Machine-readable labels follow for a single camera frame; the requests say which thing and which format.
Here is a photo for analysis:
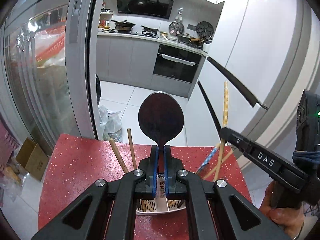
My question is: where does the orange plastic basket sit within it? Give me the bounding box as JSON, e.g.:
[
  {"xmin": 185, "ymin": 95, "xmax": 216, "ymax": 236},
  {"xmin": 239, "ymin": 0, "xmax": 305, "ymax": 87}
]
[{"xmin": 30, "ymin": 29, "xmax": 67, "ymax": 67}]

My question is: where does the sliding glass door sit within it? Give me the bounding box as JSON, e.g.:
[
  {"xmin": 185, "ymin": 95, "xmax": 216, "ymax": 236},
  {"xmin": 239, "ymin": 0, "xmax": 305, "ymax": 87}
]
[{"xmin": 0, "ymin": 0, "xmax": 108, "ymax": 153}]

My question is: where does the person's right hand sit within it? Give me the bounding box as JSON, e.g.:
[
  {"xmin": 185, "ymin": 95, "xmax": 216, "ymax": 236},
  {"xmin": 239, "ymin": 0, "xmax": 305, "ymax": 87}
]
[{"xmin": 259, "ymin": 182, "xmax": 305, "ymax": 239}]

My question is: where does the blue patterned chopstick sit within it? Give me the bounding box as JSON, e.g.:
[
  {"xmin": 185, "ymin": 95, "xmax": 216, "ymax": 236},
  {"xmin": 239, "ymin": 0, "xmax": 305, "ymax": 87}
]
[{"xmin": 196, "ymin": 144, "xmax": 221, "ymax": 175}]

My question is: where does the clear plastic bag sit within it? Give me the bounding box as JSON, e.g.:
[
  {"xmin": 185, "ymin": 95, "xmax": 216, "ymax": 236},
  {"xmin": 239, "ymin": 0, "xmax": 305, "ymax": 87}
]
[
  {"xmin": 0, "ymin": 160, "xmax": 27, "ymax": 203},
  {"xmin": 99, "ymin": 105, "xmax": 123, "ymax": 143}
]

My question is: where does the round grey pan lid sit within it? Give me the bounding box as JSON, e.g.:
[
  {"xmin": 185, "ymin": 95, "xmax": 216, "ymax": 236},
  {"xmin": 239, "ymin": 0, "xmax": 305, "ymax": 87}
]
[
  {"xmin": 196, "ymin": 21, "xmax": 214, "ymax": 37},
  {"xmin": 168, "ymin": 21, "xmax": 184, "ymax": 35}
]

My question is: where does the stack of pink stools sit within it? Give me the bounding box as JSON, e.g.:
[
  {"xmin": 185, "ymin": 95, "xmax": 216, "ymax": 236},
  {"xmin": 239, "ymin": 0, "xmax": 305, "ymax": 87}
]
[{"xmin": 0, "ymin": 119, "xmax": 20, "ymax": 160}]

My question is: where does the white refrigerator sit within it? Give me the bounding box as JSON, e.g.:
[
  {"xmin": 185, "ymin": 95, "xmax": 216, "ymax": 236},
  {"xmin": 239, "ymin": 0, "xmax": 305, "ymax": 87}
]
[{"xmin": 186, "ymin": 0, "xmax": 313, "ymax": 178}]

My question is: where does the black frying pan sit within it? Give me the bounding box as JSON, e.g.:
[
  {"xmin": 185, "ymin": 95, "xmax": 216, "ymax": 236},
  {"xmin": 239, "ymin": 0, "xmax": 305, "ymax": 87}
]
[{"xmin": 140, "ymin": 25, "xmax": 160, "ymax": 33}]

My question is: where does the black wok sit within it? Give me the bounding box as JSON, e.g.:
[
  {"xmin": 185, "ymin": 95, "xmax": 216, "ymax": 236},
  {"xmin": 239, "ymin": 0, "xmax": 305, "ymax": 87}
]
[{"xmin": 110, "ymin": 20, "xmax": 136, "ymax": 32}]

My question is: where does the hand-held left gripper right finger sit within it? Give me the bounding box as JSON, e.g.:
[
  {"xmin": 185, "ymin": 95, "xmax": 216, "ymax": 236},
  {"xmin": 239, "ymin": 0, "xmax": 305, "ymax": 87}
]
[{"xmin": 164, "ymin": 145, "xmax": 292, "ymax": 240}]

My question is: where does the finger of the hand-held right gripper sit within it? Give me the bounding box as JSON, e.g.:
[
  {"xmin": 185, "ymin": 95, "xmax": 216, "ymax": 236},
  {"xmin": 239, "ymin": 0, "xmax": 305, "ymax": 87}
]
[{"xmin": 219, "ymin": 127, "xmax": 315, "ymax": 198}]

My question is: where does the wooden chopstick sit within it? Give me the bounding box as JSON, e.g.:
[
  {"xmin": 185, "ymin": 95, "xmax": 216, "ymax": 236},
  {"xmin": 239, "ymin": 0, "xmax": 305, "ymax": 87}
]
[
  {"xmin": 127, "ymin": 128, "xmax": 138, "ymax": 170},
  {"xmin": 202, "ymin": 149, "xmax": 234, "ymax": 180},
  {"xmin": 213, "ymin": 80, "xmax": 229, "ymax": 182},
  {"xmin": 109, "ymin": 138, "xmax": 129, "ymax": 174}
]

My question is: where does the cardboard box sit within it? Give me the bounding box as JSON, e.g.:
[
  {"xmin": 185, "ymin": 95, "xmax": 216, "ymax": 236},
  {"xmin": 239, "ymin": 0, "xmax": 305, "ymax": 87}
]
[{"xmin": 15, "ymin": 137, "xmax": 50, "ymax": 182}]

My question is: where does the metal bracelet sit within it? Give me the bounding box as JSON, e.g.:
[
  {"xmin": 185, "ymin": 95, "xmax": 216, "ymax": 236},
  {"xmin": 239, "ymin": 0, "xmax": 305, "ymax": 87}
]
[{"xmin": 291, "ymin": 220, "xmax": 305, "ymax": 239}]

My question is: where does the beige cutlery holder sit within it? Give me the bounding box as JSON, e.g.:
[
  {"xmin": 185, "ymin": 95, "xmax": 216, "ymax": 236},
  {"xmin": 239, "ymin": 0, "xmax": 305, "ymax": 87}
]
[{"xmin": 136, "ymin": 198, "xmax": 187, "ymax": 216}]

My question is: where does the metal spoon with white handle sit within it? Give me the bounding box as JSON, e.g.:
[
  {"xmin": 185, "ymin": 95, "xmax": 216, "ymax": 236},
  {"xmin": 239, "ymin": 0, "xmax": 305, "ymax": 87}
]
[{"xmin": 157, "ymin": 172, "xmax": 167, "ymax": 212}]

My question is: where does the black range hood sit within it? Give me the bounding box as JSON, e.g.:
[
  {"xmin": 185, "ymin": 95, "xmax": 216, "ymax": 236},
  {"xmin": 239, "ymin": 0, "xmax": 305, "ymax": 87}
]
[{"xmin": 115, "ymin": 0, "xmax": 177, "ymax": 20}]

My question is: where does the black built-in oven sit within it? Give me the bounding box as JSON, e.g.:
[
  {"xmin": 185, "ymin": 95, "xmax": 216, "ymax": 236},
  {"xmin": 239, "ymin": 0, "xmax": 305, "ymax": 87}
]
[{"xmin": 152, "ymin": 44, "xmax": 202, "ymax": 83}]

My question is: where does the gas stove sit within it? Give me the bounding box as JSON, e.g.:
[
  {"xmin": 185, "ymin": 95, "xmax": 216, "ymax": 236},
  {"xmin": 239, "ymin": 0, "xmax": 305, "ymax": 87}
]
[{"xmin": 135, "ymin": 30, "xmax": 160, "ymax": 37}]

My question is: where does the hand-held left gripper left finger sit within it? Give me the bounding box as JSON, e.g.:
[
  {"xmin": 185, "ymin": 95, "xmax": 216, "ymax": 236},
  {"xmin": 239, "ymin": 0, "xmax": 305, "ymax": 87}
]
[{"xmin": 31, "ymin": 145, "xmax": 159, "ymax": 240}]

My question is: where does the brown spoon with black handle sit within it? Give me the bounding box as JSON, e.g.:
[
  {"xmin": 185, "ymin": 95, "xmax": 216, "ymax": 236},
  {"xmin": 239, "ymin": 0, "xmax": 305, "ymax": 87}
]
[{"xmin": 138, "ymin": 91, "xmax": 185, "ymax": 175}]

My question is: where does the pot with wooden handle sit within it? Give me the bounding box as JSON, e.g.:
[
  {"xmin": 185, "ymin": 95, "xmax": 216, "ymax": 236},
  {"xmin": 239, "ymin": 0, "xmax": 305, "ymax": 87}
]
[{"xmin": 177, "ymin": 33, "xmax": 204, "ymax": 45}]

